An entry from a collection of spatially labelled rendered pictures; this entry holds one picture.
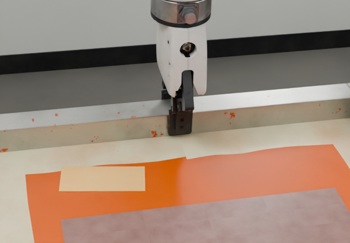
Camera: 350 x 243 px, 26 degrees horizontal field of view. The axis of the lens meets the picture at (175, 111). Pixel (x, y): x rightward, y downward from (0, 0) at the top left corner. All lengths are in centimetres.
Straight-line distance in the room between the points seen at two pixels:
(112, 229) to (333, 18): 383
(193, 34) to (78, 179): 23
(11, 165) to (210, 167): 25
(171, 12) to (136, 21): 337
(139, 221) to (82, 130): 17
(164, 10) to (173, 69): 7
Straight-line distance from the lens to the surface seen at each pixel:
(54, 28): 424
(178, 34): 91
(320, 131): 106
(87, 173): 96
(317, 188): 97
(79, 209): 91
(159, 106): 102
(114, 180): 95
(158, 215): 90
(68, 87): 407
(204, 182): 95
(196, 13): 91
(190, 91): 94
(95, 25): 425
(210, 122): 103
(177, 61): 93
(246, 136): 103
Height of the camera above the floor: 160
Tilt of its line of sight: 25 degrees down
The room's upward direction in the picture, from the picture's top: straight up
